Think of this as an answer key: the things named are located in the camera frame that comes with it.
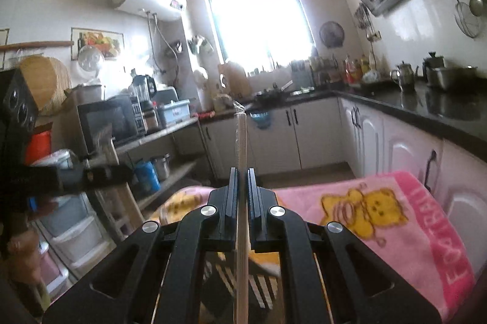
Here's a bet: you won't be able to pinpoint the blue plastic dish box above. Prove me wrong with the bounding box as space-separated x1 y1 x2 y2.
157 99 191 125

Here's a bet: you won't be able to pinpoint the steel kettle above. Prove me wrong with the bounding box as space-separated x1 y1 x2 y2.
391 61 419 92

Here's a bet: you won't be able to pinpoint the black kitchen countertop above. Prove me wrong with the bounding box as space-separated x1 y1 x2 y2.
198 80 487 153

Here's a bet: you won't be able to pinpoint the metal kitchen shelf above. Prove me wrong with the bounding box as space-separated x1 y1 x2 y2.
82 116 208 233

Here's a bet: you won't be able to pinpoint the white table fan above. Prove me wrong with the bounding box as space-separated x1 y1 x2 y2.
78 44 105 85

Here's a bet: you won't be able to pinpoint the black perforated utensil holder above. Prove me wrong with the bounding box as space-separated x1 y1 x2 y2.
200 252 283 324

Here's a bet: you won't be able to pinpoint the pastel plastic drawer tower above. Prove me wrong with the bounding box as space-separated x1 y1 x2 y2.
32 151 109 294

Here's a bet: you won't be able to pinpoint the red plastic basin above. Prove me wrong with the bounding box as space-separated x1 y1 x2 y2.
26 131 53 165

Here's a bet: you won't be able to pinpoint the group of condiment bottles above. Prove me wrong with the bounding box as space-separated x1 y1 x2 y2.
342 55 371 86

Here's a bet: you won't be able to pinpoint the fruit wall picture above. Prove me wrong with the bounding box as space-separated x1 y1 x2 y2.
71 28 125 61

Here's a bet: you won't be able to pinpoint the white lower kitchen cabinets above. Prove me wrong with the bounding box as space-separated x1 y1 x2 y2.
200 97 487 233

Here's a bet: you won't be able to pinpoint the black microwave oven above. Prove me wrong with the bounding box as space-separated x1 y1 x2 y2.
77 95 138 154

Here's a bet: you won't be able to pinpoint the blender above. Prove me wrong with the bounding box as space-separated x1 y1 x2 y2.
131 74 157 111

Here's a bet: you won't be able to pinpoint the kitchen window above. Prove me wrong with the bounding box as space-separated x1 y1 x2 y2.
201 0 316 75

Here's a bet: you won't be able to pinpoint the pink printed blanket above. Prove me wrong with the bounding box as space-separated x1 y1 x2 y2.
152 172 476 324

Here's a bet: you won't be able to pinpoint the round bamboo basket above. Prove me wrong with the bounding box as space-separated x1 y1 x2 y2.
19 55 73 116

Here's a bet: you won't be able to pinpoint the small steel pot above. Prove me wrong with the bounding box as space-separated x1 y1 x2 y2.
151 154 172 181

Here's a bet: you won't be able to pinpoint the large steel cooking pot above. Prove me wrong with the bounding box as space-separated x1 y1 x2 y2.
423 52 479 90

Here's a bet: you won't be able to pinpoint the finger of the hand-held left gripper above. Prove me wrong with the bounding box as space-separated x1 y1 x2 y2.
57 163 135 192

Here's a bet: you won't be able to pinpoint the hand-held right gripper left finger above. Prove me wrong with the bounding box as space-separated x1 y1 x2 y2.
42 167 240 324

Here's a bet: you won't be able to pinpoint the blue canister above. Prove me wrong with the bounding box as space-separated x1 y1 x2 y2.
134 160 161 194

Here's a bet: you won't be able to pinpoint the wooden cutting board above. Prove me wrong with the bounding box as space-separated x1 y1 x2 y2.
218 61 251 98

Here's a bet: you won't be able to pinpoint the blue hanging bag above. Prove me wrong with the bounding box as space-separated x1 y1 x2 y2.
250 110 272 129

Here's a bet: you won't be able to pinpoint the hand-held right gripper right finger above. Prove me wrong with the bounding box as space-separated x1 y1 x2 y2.
247 167 443 324

